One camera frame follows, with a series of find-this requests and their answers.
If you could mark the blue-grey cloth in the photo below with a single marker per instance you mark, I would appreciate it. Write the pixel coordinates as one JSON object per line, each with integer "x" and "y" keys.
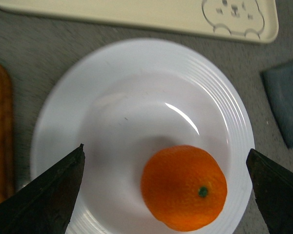
{"x": 278, "y": 84}

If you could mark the wooden cutting board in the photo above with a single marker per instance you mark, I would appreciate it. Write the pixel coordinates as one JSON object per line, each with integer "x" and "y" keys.
{"x": 7, "y": 182}

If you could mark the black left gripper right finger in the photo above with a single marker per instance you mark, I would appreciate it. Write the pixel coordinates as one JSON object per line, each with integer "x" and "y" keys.
{"x": 273, "y": 188}

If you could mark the beige bear tray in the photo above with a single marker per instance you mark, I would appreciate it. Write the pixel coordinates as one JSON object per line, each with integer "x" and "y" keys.
{"x": 244, "y": 20}

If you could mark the orange mandarin fruit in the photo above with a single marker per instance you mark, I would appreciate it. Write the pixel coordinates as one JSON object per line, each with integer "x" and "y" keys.
{"x": 183, "y": 187}

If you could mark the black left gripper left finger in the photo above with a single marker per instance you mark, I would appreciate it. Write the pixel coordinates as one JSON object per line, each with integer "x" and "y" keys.
{"x": 46, "y": 204}

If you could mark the white ridged plate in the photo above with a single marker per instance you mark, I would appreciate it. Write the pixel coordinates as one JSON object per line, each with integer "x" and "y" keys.
{"x": 123, "y": 103}

